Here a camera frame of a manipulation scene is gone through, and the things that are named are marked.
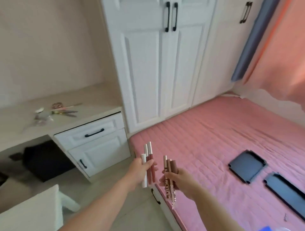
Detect person's left hand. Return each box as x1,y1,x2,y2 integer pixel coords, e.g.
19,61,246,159
127,157,159,191

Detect person's right hand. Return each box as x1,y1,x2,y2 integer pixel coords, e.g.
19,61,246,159
159,168,203,201

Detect white concealer tube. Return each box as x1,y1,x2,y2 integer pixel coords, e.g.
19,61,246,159
141,154,148,189

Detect ornate rose gold lip tube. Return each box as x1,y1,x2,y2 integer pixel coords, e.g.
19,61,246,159
168,159,179,210

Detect brown Colorkey lip gloss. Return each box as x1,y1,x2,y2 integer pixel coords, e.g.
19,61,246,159
163,155,172,198

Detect clear box blue latches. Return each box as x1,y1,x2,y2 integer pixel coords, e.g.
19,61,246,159
261,225,305,231

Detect person's left forearm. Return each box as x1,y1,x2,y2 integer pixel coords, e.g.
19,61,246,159
58,181,138,231

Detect person's right forearm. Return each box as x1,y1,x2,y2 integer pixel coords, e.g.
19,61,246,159
188,190,246,231

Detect white bed drawer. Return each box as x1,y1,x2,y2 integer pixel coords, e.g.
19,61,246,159
150,183,184,231

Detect white cabinet door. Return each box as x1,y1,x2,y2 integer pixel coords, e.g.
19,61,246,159
68,128,132,178

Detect black shelf tray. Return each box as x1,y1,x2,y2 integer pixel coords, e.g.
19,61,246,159
228,149,268,184
263,172,305,222

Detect light wooden table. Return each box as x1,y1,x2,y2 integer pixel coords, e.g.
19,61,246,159
0,82,123,153

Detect white wardrobe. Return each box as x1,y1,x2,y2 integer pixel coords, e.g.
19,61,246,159
100,0,265,134

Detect white chair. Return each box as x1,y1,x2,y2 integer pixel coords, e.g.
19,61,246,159
0,184,81,231

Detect blue curtain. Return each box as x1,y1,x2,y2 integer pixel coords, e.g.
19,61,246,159
231,0,281,83

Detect orange curtain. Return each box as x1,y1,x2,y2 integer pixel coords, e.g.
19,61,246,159
243,0,305,108

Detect black bed drawer handle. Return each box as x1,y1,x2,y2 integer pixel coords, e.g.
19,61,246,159
151,188,161,205

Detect black wardrobe handle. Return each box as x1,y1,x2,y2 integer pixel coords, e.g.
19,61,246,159
243,2,253,24
172,2,179,31
239,2,249,24
165,2,171,33

